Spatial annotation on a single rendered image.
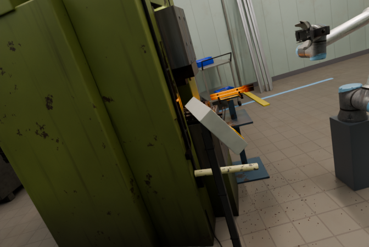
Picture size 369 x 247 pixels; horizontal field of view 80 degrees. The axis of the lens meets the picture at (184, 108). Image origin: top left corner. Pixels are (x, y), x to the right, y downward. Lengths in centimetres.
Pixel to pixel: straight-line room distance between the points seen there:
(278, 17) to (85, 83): 518
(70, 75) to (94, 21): 36
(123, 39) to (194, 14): 421
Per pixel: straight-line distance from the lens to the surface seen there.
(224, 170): 159
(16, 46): 173
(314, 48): 164
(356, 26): 196
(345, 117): 211
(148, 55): 134
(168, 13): 157
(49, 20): 154
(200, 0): 557
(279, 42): 605
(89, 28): 151
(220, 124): 105
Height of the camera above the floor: 151
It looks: 16 degrees down
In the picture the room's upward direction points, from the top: 17 degrees counter-clockwise
